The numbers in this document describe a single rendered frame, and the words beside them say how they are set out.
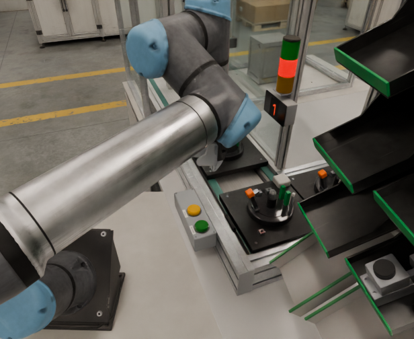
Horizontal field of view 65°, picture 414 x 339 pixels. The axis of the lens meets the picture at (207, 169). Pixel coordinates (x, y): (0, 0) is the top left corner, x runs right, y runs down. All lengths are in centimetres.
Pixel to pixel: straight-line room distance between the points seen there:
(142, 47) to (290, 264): 61
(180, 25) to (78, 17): 543
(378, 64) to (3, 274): 50
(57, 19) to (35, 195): 563
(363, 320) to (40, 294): 62
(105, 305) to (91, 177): 59
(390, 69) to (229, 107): 22
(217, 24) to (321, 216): 42
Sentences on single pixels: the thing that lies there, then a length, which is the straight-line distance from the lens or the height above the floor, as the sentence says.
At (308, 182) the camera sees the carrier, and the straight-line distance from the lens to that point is 116.
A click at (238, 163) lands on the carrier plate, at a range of 119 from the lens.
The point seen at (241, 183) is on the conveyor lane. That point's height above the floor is 92.
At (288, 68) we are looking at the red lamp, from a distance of 100.
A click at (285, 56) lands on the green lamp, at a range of 99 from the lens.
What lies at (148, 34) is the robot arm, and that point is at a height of 156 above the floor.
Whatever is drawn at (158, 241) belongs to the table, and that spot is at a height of 86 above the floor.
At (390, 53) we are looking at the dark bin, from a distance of 55.
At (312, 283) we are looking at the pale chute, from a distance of 81.
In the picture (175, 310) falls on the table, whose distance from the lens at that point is 95.
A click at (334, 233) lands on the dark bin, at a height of 120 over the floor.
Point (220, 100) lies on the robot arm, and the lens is 45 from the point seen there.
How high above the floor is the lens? 169
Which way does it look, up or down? 38 degrees down
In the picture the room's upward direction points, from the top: straight up
